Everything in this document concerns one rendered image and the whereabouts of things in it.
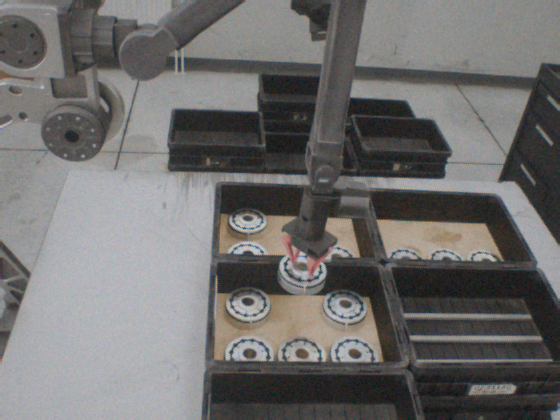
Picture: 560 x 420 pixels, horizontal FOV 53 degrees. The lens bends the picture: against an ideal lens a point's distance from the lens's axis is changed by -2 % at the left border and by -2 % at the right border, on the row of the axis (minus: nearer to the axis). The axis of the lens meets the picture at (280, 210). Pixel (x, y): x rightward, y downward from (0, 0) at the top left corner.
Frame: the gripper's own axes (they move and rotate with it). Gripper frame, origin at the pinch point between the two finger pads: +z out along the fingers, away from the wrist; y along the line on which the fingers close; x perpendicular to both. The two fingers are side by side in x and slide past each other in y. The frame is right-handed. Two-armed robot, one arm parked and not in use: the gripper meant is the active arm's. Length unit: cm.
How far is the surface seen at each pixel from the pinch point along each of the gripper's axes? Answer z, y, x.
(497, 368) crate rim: 4.4, -42.9, -11.5
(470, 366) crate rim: 4.2, -38.6, -7.6
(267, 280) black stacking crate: 11.2, 8.7, 0.2
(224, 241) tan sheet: 16.1, 28.9, -5.5
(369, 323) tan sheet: 14.8, -14.2, -10.7
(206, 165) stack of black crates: 50, 95, -60
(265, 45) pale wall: 77, 214, -225
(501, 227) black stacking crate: 8, -22, -61
